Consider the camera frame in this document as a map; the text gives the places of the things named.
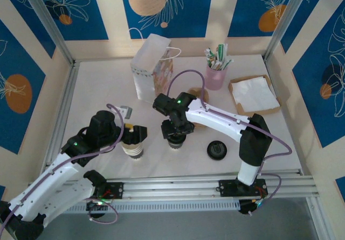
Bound animal print gift bag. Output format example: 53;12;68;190
126;27;182;104

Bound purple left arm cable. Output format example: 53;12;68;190
0;104;126;229

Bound white wrapped straw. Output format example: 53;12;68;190
204;48;216;63
219;59;233;71

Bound controller board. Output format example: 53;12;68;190
238;198;264;217
86;198;108;219

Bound black lid stack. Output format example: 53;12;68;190
206;140;229;160

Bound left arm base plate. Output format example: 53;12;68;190
88;182;125;200

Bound black plastic cup lid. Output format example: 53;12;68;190
167;135;187;145

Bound right controller board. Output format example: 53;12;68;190
238;198;264;217

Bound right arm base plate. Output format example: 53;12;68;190
218;179;268;197

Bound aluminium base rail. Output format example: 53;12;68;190
26;168;321;207

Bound grey slotted cable duct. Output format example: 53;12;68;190
64;198;241;215

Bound left controller board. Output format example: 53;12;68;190
86;198;108;219

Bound brown cardboard tray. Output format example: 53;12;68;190
228;74;282;116

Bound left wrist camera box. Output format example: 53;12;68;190
118;105;134;119

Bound aluminium frame post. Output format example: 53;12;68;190
20;0;75;66
263;0;316;63

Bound black paper coffee cup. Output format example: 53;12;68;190
167;139;187;152

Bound paper cup stack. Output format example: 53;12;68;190
120;139;144;161

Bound pulp cup carrier stack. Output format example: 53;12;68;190
187;87;210;129

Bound pink metal cup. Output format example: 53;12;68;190
206;61;229;91

